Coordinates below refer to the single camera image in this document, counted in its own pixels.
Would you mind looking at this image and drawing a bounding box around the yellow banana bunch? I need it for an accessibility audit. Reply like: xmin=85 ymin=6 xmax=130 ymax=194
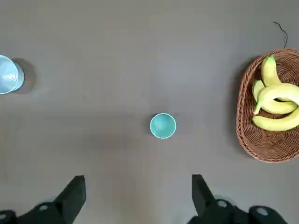
xmin=252 ymin=55 xmax=299 ymax=132

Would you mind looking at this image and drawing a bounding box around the pale green cup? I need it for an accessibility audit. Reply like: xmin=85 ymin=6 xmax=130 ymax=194
xmin=149 ymin=113 xmax=177 ymax=140

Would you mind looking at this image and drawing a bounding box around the thin black thread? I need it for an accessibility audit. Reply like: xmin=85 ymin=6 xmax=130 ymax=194
xmin=272 ymin=21 xmax=288 ymax=49

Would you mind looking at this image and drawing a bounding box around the brown wicker basket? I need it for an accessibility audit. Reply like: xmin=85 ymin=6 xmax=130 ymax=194
xmin=235 ymin=48 xmax=299 ymax=163

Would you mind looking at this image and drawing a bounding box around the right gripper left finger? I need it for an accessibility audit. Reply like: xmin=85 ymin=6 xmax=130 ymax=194
xmin=0 ymin=175 xmax=87 ymax=224

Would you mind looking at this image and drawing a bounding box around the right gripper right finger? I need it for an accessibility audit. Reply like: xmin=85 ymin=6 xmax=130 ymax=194
xmin=188 ymin=174 xmax=289 ymax=224

